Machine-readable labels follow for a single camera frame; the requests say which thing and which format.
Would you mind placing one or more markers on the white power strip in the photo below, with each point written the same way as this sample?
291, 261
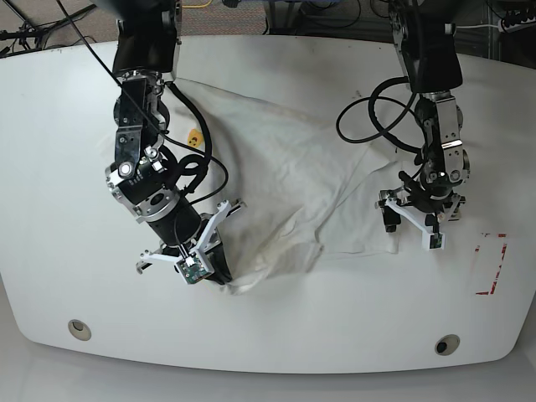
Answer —
513, 22

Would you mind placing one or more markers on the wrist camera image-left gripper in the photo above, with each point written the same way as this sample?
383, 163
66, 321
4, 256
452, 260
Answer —
192, 269

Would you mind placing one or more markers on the red tape rectangle marking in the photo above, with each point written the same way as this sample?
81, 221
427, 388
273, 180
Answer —
487, 262

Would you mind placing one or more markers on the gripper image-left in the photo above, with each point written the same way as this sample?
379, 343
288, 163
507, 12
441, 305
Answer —
185, 231

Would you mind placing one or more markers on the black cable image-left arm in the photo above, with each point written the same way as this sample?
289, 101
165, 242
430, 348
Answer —
200, 143

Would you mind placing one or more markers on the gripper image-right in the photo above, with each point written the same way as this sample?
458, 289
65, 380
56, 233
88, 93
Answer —
425, 213

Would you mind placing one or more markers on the table cable grommet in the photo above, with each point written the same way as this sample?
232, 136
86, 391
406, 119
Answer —
447, 345
79, 330

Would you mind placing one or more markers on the white printed T-shirt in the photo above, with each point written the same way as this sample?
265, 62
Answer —
308, 196

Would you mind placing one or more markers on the black tripod stand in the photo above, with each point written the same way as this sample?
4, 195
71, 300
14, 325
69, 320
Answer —
31, 37

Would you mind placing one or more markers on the left table cable grommet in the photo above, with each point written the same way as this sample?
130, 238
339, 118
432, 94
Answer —
79, 330

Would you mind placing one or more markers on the right table cable grommet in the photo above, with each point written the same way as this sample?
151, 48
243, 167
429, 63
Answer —
447, 345

